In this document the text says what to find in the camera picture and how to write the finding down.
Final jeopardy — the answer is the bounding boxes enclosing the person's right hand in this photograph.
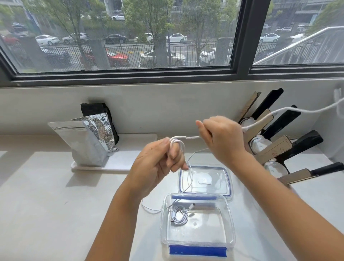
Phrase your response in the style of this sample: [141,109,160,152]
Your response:
[195,116,250,166]

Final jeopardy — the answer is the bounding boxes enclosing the black bag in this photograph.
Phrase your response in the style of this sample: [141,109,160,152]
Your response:
[80,103,120,145]

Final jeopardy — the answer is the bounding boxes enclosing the person's right forearm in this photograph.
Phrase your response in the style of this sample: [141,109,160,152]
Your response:
[231,153,344,261]

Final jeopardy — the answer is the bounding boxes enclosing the red car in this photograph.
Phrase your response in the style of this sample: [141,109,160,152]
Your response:
[80,49,130,68]

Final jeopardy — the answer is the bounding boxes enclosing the white stair railing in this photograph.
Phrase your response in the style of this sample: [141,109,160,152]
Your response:
[252,25,344,66]

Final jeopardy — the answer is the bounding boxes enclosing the person's left hand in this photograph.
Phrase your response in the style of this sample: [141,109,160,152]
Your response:
[125,137,188,201]

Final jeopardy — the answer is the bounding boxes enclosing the silver foil bag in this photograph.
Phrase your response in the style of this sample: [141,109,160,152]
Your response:
[48,113,120,167]

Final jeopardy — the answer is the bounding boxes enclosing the beige car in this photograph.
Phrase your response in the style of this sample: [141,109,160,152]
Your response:
[139,49,187,67]

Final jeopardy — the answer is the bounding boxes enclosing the clear container lid blue seal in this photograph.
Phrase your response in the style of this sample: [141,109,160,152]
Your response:
[177,165,234,201]

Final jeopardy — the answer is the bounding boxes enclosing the person's left forearm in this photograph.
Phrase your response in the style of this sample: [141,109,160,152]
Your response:
[85,184,151,261]

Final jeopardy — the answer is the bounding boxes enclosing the cardboard cup dispenser rack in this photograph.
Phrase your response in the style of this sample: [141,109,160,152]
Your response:
[238,88,344,185]

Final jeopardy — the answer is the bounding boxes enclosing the clear plastic container blue clips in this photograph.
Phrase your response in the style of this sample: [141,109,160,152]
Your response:
[160,193,237,257]

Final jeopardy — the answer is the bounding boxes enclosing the white USB cable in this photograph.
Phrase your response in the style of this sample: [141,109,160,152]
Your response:
[141,199,163,215]
[168,203,196,226]
[168,87,344,194]

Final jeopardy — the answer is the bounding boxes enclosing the white rectangular tray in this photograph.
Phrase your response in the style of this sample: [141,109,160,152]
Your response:
[71,133,158,172]

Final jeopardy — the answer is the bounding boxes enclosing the black window frame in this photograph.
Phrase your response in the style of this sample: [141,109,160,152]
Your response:
[0,0,344,88]

